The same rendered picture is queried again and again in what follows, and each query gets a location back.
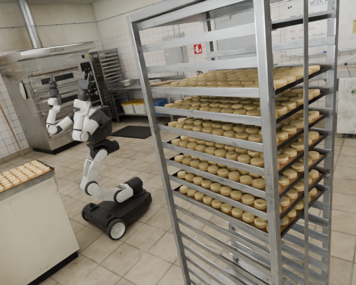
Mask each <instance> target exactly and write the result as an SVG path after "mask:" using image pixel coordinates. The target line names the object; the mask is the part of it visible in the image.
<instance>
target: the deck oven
mask: <svg viewBox="0 0 356 285"><path fill-rule="evenodd" d="M94 48H95V43H94V42H93V41H92V42H83V43H78V44H69V45H61V46H52V47H44V48H38V49H29V50H21V51H16V52H13V53H10V54H6V55H3V56H0V74H1V76H2V79H3V82H4V84H5V87H6V89H7V92H8V95H9V96H10V98H11V102H12V104H13V107H14V109H15V112H16V114H17V117H18V119H19V122H20V125H21V127H22V129H23V132H24V134H25V137H26V139H27V142H28V145H29V146H30V147H32V148H33V150H34V151H36V152H42V153H47V154H52V155H56V154H58V153H60V152H62V151H64V150H67V149H69V148H71V147H73V146H75V145H78V144H80V143H82V142H83V141H78V140H73V139H71V137H70V133H71V131H73V130H74V123H73V124H72V125H70V126H69V127H68V128H66V129H65V130H64V131H63V132H61V133H58V134H53V133H50V132H49V131H48V130H47V128H46V121H47V118H48V115H49V110H51V109H52V108H53V107H54V106H53V105H50V104H48V99H50V97H49V94H48V93H49V90H50V86H49V81H50V76H51V75H53V77H54V80H55V82H56V83H57V89H58V90H59V95H61V99H62V105H61V108H60V111H59V112H58V113H56V117H55V123H54V125H56V124H58V123H59V122H60V121H62V120H63V119H64V118H65V117H66V116H68V115H69V114H70V110H71V109H72V108H73V107H74V101H75V99H78V91H79V89H80V87H79V82H78V79H79V78H81V77H82V73H83V71H84V72H85V77H84V79H86V80H88V74H89V73H91V81H92V82H94V83H93V85H91V89H89V90H90V95H89V100H87V101H88V102H90V103H91V105H90V108H91V107H94V106H97V105H101V104H102V105H103V102H102V99H101V95H100V91H99V88H98V85H97V81H96V77H95V73H94V70H93V66H92V62H91V58H90V56H89V52H88V51H89V50H90V49H94ZM21 79H22V84H23V87H24V90H25V93H26V96H27V99H24V98H23V96H22V94H21V93H20V86H19V83H21Z"/></svg>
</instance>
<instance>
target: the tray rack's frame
mask: <svg viewBox="0 0 356 285"><path fill-rule="evenodd" d="M202 1H206V0H167V1H164V2H161V3H159V4H156V5H154V6H151V7H149V8H145V9H143V10H141V11H138V12H135V13H133V14H130V20H131V22H132V23H133V22H137V23H138V22H141V21H144V20H147V19H150V18H154V17H156V16H159V15H163V14H166V13H168V12H172V11H175V10H178V9H180V8H184V7H187V6H190V5H194V4H196V3H199V2H202ZM253 1H254V18H255V36H256V52H257V62H258V79H259V96H260V113H261V131H262V140H263V157H264V174H265V191H266V201H267V218H268V235H269V252H270V262H271V278H269V277H268V276H266V275H264V274H263V273H261V272H259V271H257V270H256V269H254V268H253V267H251V266H249V265H248V264H246V263H244V262H242V261H241V260H238V261H237V262H235V261H234V260H232V261H233V262H234V263H235V264H237V265H239V266H240V267H242V268H244V269H245V270H247V271H249V272H250V273H252V274H253V275H255V276H257V277H258V278H260V279H262V280H263V281H265V282H267V283H268V284H270V285H283V282H282V257H281V233H280V208H279V195H278V171H277V146H276V121H275V108H274V83H273V59H272V34H271V9H270V0H253ZM332 9H336V18H333V19H327V37H330V36H335V45H332V46H327V56H326V62H334V70H333V71H326V82H325V85H334V87H333V94H331V95H325V107H326V108H333V115H332V116H331V117H330V118H329V117H325V129H332V137H331V138H329V139H327V138H325V139H324V148H325V149H331V150H332V156H331V157H330V158H324V167H326V168H330V169H331V175H330V176H329V177H324V183H323V185H327V186H330V187H331V190H330V193H329V194H328V195H324V194H323V202H326V203H329V204H330V208H329V210H328V212H325V211H323V218H325V219H329V226H328V227H327V228H325V227H323V233H324V234H326V235H329V240H328V242H327V243H324V242H322V248H325V249H327V250H328V255H327V257H326V258H324V257H322V259H321V261H323V262H325V263H326V264H328V269H327V270H326V272H324V271H321V274H322V275H323V276H325V277H327V283H326V284H325V285H329V273H330V257H331V227H332V196H333V165H334V135H335V118H336V88H337V57H338V26H339V10H340V0H328V5H327V10H332ZM303 115H304V283H305V285H308V0H303ZM224 269H225V270H226V271H228V272H229V273H231V274H233V275H234V276H235V277H237V278H238V279H240V280H241V281H243V282H245V283H246V284H248V285H258V284H257V283H255V282H254V281H252V280H251V279H249V278H248V277H246V276H244V275H243V274H241V273H240V272H238V271H236V270H235V269H233V268H232V267H230V266H229V265H227V266H226V267H225V268H224ZM217 276H218V277H219V278H221V279H222V280H224V281H225V282H226V283H228V284H229V285H237V284H236V283H234V282H233V281H232V280H230V279H229V278H227V277H226V276H224V275H223V274H221V273H219V274H218V275H217Z"/></svg>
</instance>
